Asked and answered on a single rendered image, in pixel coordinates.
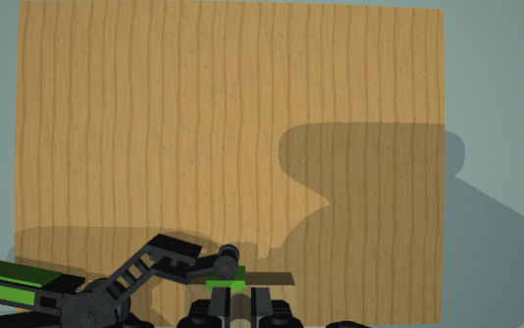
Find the light brown wooden board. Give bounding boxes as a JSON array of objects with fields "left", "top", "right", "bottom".
[{"left": 14, "top": 0, "right": 445, "bottom": 327}]

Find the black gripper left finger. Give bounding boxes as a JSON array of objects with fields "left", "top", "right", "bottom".
[{"left": 103, "top": 287, "right": 231, "bottom": 328}]

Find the beige cylinder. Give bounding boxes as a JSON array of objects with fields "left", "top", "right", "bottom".
[{"left": 230, "top": 294, "right": 251, "bottom": 328}]

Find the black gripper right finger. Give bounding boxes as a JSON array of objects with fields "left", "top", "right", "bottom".
[{"left": 251, "top": 288, "right": 371, "bottom": 328}]

